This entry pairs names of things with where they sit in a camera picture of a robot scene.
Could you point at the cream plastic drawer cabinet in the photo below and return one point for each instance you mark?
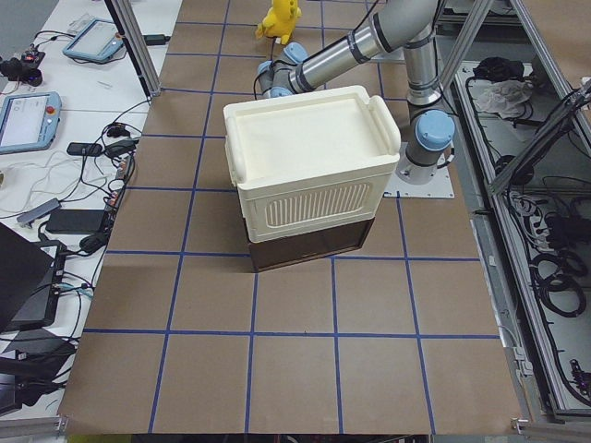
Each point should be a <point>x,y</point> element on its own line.
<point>309,162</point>

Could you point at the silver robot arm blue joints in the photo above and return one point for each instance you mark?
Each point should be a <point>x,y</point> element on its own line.
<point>397,32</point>

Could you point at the dark brown base box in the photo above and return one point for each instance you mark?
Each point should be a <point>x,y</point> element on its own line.
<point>291,250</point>

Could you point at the silver robot mounting plate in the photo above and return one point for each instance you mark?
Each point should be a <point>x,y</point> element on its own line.
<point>422,187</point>

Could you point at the yellow plush toy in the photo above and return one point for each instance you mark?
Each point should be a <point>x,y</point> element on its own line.
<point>279,21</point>

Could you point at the black phone device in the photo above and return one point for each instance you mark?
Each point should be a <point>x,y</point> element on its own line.
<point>83,149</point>

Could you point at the black power adapter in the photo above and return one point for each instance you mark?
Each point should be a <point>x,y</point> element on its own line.
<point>75,221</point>

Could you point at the crumpled white cloth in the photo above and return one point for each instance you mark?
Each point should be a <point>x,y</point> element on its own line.
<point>507,99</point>

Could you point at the upper blue teach pendant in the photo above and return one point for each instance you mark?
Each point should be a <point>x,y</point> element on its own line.
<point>97,42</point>

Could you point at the blue teach pendant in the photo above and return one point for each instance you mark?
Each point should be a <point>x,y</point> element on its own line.
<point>29,121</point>
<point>97,42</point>

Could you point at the black laptop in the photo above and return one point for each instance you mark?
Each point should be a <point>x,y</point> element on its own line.
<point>30,274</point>

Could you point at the grey usb hub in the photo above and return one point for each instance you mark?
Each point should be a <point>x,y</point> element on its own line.
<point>29,217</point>

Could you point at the lower blue teach pendant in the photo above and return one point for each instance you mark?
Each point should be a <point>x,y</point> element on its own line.
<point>29,121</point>

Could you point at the aluminium frame post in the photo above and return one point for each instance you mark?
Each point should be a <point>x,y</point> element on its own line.
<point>122,14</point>

